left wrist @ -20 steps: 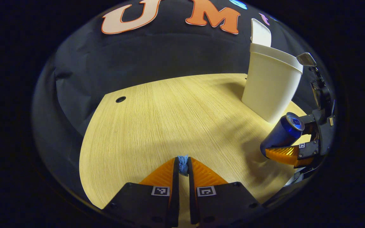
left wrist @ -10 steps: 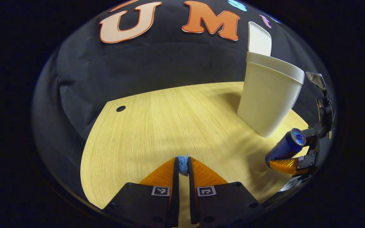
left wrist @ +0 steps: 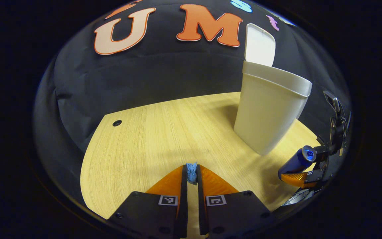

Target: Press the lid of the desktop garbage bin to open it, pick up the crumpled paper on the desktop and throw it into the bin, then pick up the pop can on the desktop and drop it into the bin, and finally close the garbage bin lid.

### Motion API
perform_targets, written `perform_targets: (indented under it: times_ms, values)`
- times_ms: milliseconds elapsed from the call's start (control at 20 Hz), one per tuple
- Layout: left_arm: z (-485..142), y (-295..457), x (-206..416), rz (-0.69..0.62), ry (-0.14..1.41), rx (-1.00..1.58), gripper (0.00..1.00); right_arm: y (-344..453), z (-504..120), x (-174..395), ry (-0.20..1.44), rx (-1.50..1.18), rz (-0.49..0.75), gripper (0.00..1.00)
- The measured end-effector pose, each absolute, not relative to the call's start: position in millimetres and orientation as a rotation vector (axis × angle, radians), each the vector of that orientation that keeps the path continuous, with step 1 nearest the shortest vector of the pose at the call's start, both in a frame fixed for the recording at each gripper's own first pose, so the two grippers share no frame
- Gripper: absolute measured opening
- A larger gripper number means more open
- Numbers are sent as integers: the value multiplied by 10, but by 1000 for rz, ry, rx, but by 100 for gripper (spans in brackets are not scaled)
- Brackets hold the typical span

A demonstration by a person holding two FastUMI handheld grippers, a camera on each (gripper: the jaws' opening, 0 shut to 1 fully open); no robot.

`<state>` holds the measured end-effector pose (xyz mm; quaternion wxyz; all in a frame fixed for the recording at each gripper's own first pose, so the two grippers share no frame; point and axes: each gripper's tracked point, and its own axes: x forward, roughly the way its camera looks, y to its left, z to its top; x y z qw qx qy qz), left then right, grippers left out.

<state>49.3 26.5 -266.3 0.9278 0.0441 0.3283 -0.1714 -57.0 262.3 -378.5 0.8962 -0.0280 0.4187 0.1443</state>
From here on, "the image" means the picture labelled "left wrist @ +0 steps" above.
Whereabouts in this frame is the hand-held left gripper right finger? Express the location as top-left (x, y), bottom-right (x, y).
top-left (196, 164), bottom-right (278, 239)

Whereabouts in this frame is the blue paper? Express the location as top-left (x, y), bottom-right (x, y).
top-left (186, 162), bottom-right (199, 185)

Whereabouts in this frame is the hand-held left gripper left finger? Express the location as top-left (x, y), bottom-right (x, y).
top-left (106, 165), bottom-right (189, 239)

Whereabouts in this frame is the blue pop can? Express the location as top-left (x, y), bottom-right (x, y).
top-left (278, 145), bottom-right (317, 181)

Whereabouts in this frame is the black backdrop cloth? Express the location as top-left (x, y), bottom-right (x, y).
top-left (33, 0), bottom-right (350, 160)

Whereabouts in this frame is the white desktop garbage bin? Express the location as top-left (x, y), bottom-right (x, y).
top-left (233, 23), bottom-right (313, 156)

